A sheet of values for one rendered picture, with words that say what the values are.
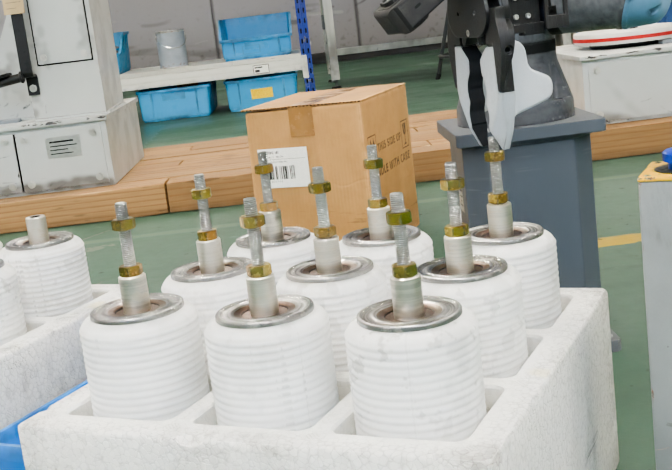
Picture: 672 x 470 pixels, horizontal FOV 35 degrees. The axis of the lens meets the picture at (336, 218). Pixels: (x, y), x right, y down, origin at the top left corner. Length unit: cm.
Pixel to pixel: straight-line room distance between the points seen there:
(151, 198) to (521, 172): 157
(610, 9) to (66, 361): 74
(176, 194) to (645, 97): 125
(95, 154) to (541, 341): 207
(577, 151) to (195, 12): 792
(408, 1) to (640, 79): 205
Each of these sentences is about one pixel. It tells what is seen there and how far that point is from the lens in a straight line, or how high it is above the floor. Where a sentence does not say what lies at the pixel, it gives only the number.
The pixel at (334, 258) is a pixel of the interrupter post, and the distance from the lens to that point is 90.
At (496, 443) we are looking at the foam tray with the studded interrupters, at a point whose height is 18.
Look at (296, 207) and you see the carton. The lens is 201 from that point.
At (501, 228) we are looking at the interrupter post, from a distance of 97.
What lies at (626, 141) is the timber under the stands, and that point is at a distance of 285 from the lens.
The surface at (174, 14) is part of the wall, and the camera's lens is 918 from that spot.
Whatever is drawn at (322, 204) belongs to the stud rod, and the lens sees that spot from 90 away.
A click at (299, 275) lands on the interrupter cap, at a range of 90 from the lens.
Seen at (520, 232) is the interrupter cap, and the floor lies 25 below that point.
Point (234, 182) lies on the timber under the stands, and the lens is 274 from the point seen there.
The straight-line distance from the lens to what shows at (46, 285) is 121.
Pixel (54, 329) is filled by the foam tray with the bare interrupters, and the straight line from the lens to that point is 115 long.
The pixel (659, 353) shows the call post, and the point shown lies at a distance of 90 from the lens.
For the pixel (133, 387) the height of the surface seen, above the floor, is 20.
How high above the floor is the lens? 47
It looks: 11 degrees down
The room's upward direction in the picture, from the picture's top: 7 degrees counter-clockwise
